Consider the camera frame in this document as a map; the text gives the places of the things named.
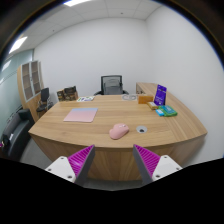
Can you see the wooden shelf cabinet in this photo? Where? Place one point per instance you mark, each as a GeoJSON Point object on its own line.
{"type": "Point", "coordinates": [29, 83]}

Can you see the wooden side desk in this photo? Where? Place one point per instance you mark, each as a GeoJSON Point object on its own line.
{"type": "Point", "coordinates": [145, 87]}

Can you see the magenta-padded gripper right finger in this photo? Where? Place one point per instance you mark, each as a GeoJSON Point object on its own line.
{"type": "Point", "coordinates": [166, 166]}

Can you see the orange box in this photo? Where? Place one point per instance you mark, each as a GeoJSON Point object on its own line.
{"type": "Point", "coordinates": [145, 99]}

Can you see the ceiling light panels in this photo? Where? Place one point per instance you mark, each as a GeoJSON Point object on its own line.
{"type": "Point", "coordinates": [18, 44]}

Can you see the pink computer mouse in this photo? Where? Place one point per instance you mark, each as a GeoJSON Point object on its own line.
{"type": "Point", "coordinates": [118, 131]}

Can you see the black mesh office chair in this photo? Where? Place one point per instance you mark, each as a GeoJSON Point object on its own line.
{"type": "Point", "coordinates": [111, 85]}

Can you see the tan flat box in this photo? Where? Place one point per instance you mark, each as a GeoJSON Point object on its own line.
{"type": "Point", "coordinates": [152, 105]}

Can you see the black leather sofa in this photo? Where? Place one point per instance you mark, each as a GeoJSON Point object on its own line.
{"type": "Point", "coordinates": [16, 133]}

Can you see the green pack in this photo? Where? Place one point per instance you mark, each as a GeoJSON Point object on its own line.
{"type": "Point", "coordinates": [168, 111]}

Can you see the pink and blue mouse pad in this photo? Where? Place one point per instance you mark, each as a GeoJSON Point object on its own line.
{"type": "Point", "coordinates": [80, 114]}

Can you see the large brown black-topped box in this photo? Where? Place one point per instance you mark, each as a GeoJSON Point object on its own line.
{"type": "Point", "coordinates": [71, 93]}

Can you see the small brown cardboard box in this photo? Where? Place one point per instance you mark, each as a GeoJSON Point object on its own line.
{"type": "Point", "coordinates": [60, 95]}

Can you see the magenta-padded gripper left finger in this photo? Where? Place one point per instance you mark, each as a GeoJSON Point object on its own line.
{"type": "Point", "coordinates": [58, 165]}

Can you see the white sheet with round print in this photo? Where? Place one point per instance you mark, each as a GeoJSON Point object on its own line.
{"type": "Point", "coordinates": [129, 97]}

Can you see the blue pack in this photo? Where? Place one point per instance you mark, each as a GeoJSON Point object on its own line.
{"type": "Point", "coordinates": [160, 112]}

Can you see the small black chair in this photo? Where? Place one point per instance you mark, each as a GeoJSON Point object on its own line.
{"type": "Point", "coordinates": [44, 100]}

